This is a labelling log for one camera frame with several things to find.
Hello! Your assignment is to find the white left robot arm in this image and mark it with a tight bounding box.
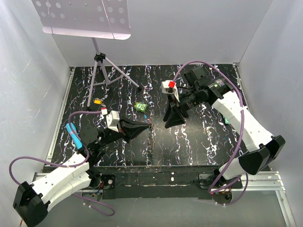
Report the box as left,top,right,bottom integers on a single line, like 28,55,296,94
13,109,150,227

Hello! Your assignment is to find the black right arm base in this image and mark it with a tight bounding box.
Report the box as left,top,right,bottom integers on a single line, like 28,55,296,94
191,174,248,207

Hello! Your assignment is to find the cyan blue marker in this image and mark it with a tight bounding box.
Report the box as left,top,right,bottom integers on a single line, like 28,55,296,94
66,123,83,149

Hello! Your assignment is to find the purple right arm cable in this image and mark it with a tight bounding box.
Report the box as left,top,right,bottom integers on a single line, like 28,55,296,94
172,60,249,205

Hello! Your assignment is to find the chain of silver keyrings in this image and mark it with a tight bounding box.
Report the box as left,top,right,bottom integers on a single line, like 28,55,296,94
148,129,156,148

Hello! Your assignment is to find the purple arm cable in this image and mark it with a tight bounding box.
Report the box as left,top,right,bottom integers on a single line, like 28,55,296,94
9,110,116,216
172,60,249,205

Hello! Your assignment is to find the white music stand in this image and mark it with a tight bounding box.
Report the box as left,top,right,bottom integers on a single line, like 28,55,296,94
32,0,142,108

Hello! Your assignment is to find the yellow key tag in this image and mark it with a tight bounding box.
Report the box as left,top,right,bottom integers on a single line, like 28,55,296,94
93,98,103,105

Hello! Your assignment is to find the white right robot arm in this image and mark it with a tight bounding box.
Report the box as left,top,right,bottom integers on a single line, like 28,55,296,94
161,67,285,188

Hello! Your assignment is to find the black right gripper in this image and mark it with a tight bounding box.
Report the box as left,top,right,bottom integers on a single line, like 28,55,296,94
162,87,202,129

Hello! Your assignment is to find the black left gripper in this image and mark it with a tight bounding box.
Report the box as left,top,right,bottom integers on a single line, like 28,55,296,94
97,115,149,148

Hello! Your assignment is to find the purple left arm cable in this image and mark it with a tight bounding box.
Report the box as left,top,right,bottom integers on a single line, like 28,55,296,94
9,110,116,216

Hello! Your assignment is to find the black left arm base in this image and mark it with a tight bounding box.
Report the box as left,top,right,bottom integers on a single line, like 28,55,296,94
93,174,116,196

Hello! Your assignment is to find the aluminium frame rail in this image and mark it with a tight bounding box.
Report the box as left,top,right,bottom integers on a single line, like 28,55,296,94
46,67,75,162

